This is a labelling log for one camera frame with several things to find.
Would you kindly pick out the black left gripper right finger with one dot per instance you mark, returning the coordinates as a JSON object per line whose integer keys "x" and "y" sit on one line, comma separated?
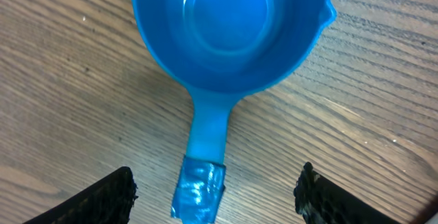
{"x": 320, "y": 201}

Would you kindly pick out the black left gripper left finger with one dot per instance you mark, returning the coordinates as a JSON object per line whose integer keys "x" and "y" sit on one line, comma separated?
{"x": 108, "y": 201}

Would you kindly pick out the blue plastic measuring scoop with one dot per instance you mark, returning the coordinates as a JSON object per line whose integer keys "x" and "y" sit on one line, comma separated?
{"x": 221, "y": 51}

